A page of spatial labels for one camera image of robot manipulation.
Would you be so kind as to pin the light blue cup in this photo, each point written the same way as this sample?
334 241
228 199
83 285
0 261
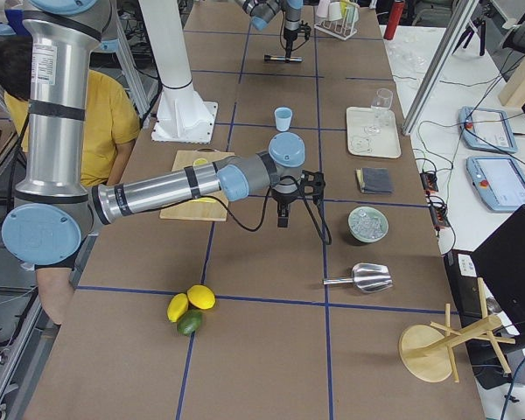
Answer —
283 117

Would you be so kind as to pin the black laptop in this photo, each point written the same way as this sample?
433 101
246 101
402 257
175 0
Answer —
500 261

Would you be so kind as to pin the yellow plastic knife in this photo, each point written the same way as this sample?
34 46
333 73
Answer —
204 200

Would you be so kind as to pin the clear wine glass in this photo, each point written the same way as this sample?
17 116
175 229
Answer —
380 105

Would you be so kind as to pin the green avocado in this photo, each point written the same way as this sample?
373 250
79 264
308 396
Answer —
190 322

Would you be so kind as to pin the wooden mug tree stand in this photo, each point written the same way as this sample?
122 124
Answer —
427 350

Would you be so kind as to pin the yellow cup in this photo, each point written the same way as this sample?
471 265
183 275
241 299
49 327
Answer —
345 6

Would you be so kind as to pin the teach pendant tablet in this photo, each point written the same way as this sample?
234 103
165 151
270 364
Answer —
486 129
499 182

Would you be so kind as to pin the cream bear tray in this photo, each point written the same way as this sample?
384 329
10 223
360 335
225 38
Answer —
368 137

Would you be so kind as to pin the yellow lemon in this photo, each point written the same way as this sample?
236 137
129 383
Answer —
201 296
177 307

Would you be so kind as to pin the aluminium frame post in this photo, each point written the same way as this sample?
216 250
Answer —
457 24

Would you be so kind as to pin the green cup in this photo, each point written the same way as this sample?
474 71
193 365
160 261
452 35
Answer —
355 16

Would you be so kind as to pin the person in yellow shirt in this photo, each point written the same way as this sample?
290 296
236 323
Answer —
110 131

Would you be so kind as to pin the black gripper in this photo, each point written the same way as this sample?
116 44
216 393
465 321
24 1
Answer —
290 35
283 198

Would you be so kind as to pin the white wire cup rack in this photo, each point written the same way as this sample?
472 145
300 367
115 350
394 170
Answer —
337 29

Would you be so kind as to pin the lower teach pendant tablet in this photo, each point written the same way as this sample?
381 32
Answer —
499 182

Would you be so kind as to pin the white cup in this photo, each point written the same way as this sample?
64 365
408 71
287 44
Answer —
334 12

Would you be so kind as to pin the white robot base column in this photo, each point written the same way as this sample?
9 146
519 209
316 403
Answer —
182 116

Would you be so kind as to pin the red bottle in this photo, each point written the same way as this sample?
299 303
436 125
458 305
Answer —
394 18

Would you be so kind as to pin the green bowl of ice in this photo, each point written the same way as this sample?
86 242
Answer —
367 224

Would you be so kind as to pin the steel muddler black tip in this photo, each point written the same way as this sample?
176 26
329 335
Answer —
284 59

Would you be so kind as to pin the black camera tripod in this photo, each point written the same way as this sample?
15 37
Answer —
477 26

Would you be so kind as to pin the wooden cutting board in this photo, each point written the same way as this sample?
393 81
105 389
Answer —
198 211

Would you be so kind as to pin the metal ice scoop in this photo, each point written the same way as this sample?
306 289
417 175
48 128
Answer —
365 277

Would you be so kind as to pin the upper teach pendant tablet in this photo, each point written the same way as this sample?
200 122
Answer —
486 129

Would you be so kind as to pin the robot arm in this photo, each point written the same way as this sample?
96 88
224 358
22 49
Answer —
261 14
74 123

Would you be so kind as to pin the grey folded cloth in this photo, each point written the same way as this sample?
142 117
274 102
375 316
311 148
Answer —
374 180

